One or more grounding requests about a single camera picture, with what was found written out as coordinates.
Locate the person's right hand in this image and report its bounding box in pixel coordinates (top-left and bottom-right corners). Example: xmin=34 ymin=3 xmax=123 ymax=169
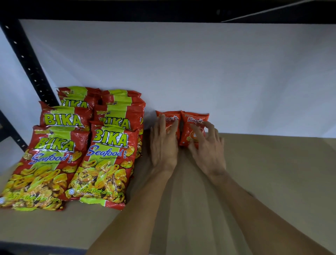
xmin=187 ymin=120 xmax=227 ymax=180

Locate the person's left hand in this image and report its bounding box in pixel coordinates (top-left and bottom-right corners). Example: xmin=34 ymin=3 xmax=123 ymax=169
xmin=150 ymin=114 xmax=179 ymax=174

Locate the small orange snack packet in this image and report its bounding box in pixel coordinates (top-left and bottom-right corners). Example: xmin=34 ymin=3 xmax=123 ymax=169
xmin=155 ymin=110 xmax=182 ymax=143
xmin=179 ymin=111 xmax=210 ymax=149

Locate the person's right forearm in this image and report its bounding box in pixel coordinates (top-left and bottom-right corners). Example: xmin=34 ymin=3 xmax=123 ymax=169
xmin=209 ymin=171 xmax=334 ymax=255

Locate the person's left forearm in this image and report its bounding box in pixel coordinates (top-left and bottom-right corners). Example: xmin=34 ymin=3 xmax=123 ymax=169
xmin=86 ymin=170 xmax=177 ymax=255

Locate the pile of red-green cracker bags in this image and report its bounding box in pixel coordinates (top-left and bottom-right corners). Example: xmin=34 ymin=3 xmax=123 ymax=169
xmin=0 ymin=86 xmax=146 ymax=212

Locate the black shelf beam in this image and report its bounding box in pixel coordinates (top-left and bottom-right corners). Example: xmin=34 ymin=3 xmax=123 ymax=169
xmin=0 ymin=0 xmax=336 ymax=25

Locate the black diagonal shelf brace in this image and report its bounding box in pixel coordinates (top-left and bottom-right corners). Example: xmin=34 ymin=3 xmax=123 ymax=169
xmin=0 ymin=110 xmax=28 ymax=152

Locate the black perforated shelf post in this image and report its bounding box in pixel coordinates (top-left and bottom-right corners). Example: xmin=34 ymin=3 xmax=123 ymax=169
xmin=0 ymin=20 xmax=60 ymax=107

